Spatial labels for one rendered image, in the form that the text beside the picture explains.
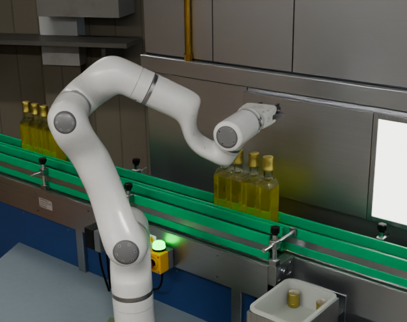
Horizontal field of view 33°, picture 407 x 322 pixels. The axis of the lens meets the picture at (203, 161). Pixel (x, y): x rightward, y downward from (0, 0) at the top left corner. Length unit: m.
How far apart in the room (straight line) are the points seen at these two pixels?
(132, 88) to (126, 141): 3.41
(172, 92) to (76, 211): 0.96
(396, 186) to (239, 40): 0.70
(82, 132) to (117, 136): 3.44
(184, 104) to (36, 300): 1.09
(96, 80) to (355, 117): 0.79
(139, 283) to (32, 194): 0.97
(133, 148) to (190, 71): 2.79
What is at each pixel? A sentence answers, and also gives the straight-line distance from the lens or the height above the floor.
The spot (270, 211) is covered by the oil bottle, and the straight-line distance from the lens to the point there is 2.19.
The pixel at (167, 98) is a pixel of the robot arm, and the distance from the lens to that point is 1.80.
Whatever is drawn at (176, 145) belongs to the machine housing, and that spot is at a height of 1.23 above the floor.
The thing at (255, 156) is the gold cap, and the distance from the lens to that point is 2.18.
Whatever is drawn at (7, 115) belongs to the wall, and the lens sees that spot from 5.58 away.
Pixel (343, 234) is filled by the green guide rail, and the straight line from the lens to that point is 2.15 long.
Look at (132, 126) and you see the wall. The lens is 5.15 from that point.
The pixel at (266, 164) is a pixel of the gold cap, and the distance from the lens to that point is 2.15.
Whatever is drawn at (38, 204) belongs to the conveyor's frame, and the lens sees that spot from 2.82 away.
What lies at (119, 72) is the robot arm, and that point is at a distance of 1.79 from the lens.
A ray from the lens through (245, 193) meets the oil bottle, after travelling 2.22.
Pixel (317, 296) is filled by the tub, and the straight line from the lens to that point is 2.08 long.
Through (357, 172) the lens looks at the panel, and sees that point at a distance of 2.16.
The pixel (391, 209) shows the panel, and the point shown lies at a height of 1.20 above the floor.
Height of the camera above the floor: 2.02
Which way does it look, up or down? 19 degrees down
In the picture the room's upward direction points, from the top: 1 degrees counter-clockwise
